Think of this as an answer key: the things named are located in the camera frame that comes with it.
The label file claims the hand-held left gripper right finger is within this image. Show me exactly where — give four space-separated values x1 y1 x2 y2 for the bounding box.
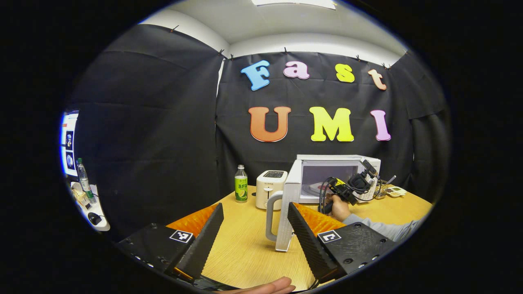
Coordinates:
287 202 399 283

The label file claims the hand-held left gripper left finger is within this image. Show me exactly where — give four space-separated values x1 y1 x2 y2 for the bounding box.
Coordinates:
116 203 224 282

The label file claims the white microwave oven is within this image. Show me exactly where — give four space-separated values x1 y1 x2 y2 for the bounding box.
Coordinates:
266 154 381 252

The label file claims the white rectangular plate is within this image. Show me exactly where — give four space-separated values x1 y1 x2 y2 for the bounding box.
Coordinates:
306 182 333 198

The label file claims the green label drink bottle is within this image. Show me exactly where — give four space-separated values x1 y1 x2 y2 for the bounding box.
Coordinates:
235 165 248 203

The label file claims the white toaster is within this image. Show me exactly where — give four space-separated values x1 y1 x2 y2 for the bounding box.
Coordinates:
256 170 288 210

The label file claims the white side desk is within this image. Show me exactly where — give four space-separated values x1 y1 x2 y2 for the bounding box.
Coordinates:
70 182 111 232

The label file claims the black backdrop cloth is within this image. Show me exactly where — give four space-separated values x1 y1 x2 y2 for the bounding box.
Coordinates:
72 24 452 241

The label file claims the clear plastic water bottle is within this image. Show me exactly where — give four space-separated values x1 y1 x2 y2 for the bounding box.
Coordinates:
77 158 96 205

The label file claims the computer monitor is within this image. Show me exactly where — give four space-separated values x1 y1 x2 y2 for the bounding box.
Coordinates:
60 111 79 177

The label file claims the long ceiling light panel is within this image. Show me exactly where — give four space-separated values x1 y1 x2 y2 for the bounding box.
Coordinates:
251 0 336 10

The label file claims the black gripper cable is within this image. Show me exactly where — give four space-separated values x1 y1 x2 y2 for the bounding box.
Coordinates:
319 177 342 215

